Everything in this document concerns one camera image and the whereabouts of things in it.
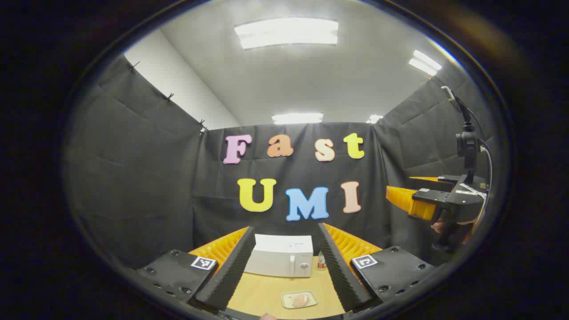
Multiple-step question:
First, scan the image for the small white food tray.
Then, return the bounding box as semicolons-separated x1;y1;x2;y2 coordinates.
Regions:
281;290;319;309

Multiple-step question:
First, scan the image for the black backdrop cloth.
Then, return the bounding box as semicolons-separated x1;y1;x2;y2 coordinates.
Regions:
64;56;498;269

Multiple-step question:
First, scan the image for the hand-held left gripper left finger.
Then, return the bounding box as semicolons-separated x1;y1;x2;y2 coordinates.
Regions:
137;226;257;312

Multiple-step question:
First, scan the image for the white microwave oven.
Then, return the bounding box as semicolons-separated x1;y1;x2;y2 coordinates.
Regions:
244;234;314;278

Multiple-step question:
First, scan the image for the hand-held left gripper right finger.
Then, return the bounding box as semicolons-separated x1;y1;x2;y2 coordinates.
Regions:
317;222;436;313

